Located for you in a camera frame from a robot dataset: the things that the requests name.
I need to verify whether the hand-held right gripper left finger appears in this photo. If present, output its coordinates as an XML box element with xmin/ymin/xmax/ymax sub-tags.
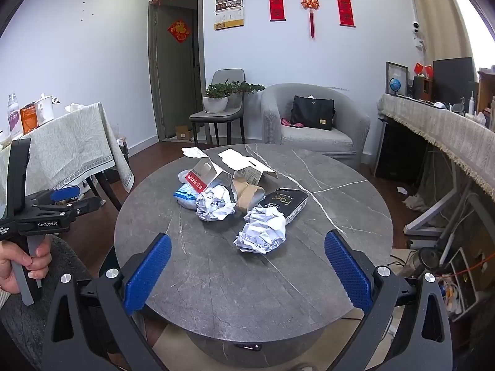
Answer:
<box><xmin>42</xmin><ymin>233</ymin><xmax>173</xmax><ymax>371</ymax></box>

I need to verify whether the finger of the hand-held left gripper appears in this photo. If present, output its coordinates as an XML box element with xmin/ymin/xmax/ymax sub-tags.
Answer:
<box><xmin>26</xmin><ymin>185</ymin><xmax>81</xmax><ymax>207</ymax></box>
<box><xmin>37</xmin><ymin>196</ymin><xmax>102</xmax><ymax>221</ymax></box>

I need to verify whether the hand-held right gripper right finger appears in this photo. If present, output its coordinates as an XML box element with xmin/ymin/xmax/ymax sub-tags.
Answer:
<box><xmin>324</xmin><ymin>230</ymin><xmax>454</xmax><ymax>371</ymax></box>

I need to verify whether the blue and white packet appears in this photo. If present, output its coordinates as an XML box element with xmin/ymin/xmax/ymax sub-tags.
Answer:
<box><xmin>175</xmin><ymin>183</ymin><xmax>202</xmax><ymax>209</ymax></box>

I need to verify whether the black box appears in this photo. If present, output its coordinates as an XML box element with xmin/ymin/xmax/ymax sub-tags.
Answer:
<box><xmin>257</xmin><ymin>189</ymin><xmax>309</xmax><ymax>225</ymax></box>

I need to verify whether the white paper ball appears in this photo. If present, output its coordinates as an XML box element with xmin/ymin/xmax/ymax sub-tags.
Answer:
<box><xmin>233</xmin><ymin>207</ymin><xmax>287</xmax><ymax>254</ymax></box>
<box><xmin>195</xmin><ymin>185</ymin><xmax>236</xmax><ymax>222</ymax></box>

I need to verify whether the red and white carton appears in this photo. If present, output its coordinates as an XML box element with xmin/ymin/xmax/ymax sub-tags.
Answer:
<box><xmin>185</xmin><ymin>157</ymin><xmax>233</xmax><ymax>194</ymax></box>

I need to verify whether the brown cardboard tape core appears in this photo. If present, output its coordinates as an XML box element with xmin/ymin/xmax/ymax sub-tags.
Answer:
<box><xmin>231</xmin><ymin>177</ymin><xmax>265</xmax><ymax>214</ymax></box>

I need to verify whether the white paper carton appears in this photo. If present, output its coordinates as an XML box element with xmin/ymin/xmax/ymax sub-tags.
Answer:
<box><xmin>217</xmin><ymin>149</ymin><xmax>279</xmax><ymax>187</ymax></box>

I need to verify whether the person's left hand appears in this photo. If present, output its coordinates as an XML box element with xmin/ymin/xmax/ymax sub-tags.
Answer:
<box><xmin>0</xmin><ymin>236</ymin><xmax>53</xmax><ymax>294</ymax></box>

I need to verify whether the dark wooden table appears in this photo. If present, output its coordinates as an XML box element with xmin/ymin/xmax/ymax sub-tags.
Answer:
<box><xmin>87</xmin><ymin>169</ymin><xmax>122</xmax><ymax>212</ymax></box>

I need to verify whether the pale patterned tablecloth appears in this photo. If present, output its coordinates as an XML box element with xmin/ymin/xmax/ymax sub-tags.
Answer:
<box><xmin>0</xmin><ymin>102</ymin><xmax>135</xmax><ymax>209</ymax></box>

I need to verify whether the white bottle purple label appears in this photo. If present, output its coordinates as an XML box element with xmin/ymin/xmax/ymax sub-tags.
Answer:
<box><xmin>7</xmin><ymin>93</ymin><xmax>24</xmax><ymax>140</ymax></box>

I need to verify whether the orange packet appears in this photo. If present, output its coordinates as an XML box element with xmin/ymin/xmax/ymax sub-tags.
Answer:
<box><xmin>20</xmin><ymin>102</ymin><xmax>39</xmax><ymax>135</ymax></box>

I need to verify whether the round grey stone table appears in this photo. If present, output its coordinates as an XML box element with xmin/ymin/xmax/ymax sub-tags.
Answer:
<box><xmin>114</xmin><ymin>143</ymin><xmax>394</xmax><ymax>360</ymax></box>

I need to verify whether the white kettle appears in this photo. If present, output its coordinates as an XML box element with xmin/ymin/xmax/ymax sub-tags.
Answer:
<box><xmin>34</xmin><ymin>93</ymin><xmax>58</xmax><ymax>126</ymax></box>

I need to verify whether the grey metal cylinder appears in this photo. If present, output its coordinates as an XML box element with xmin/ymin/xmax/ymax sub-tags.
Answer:
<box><xmin>402</xmin><ymin>247</ymin><xmax>437</xmax><ymax>279</ymax></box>

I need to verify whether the white power strip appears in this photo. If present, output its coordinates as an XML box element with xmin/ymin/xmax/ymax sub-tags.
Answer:
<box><xmin>445</xmin><ymin>247</ymin><xmax>488</xmax><ymax>318</ymax></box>

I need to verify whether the grey fuzzy cushion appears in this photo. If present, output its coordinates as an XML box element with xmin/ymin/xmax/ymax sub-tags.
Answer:
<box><xmin>0</xmin><ymin>235</ymin><xmax>117</xmax><ymax>371</ymax></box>

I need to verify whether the grey armchair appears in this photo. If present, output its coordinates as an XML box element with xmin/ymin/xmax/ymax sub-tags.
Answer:
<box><xmin>261</xmin><ymin>83</ymin><xmax>371</xmax><ymax>171</ymax></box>

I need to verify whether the grey door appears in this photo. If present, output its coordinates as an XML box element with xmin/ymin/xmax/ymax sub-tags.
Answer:
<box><xmin>148</xmin><ymin>0</ymin><xmax>206</xmax><ymax>143</ymax></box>

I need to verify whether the black bag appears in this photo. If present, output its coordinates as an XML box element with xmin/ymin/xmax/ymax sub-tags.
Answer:
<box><xmin>290</xmin><ymin>95</ymin><xmax>336</xmax><ymax>131</ymax></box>

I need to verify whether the potted green plant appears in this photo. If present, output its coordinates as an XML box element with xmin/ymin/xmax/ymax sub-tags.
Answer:
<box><xmin>203</xmin><ymin>80</ymin><xmax>267</xmax><ymax>114</ymax></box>

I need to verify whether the beige fringed desk cloth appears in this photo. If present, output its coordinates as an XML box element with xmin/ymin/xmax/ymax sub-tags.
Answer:
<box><xmin>377</xmin><ymin>93</ymin><xmax>495</xmax><ymax>198</ymax></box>

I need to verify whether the grey dining chair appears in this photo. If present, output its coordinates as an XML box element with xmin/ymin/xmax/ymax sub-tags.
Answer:
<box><xmin>189</xmin><ymin>68</ymin><xmax>247</xmax><ymax>147</ymax></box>

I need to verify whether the red diamond door sticker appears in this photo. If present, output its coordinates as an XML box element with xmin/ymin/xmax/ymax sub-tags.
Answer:
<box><xmin>167</xmin><ymin>20</ymin><xmax>191</xmax><ymax>44</ymax></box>

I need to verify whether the black monitor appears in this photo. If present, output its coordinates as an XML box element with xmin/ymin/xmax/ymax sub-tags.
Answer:
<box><xmin>432</xmin><ymin>57</ymin><xmax>474</xmax><ymax>103</ymax></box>

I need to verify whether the brown desk shelf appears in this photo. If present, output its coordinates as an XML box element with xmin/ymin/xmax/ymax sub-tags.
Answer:
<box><xmin>477</xmin><ymin>67</ymin><xmax>495</xmax><ymax>124</ymax></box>

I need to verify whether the red hanging scroll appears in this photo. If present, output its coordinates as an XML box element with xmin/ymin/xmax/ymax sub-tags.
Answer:
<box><xmin>335</xmin><ymin>0</ymin><xmax>355</xmax><ymax>28</ymax></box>
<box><xmin>268</xmin><ymin>0</ymin><xmax>287</xmax><ymax>23</ymax></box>

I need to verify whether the beige curtain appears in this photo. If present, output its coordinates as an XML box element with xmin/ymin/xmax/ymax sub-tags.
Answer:
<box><xmin>402</xmin><ymin>0</ymin><xmax>476</xmax><ymax>70</ymax></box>

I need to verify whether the white desk frame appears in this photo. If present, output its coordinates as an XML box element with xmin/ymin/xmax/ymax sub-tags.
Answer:
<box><xmin>404</xmin><ymin>193</ymin><xmax>468</xmax><ymax>240</ymax></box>

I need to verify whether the picture frame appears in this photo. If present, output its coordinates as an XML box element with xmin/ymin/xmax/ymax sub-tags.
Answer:
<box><xmin>385</xmin><ymin>61</ymin><xmax>409</xmax><ymax>96</ymax></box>

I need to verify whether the wall calendar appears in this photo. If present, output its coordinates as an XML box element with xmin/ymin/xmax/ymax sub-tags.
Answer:
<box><xmin>214</xmin><ymin>0</ymin><xmax>245</xmax><ymax>32</ymax></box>

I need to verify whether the white security camera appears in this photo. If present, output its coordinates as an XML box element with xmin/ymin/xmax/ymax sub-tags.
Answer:
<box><xmin>410</xmin><ymin>19</ymin><xmax>426</xmax><ymax>49</ymax></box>

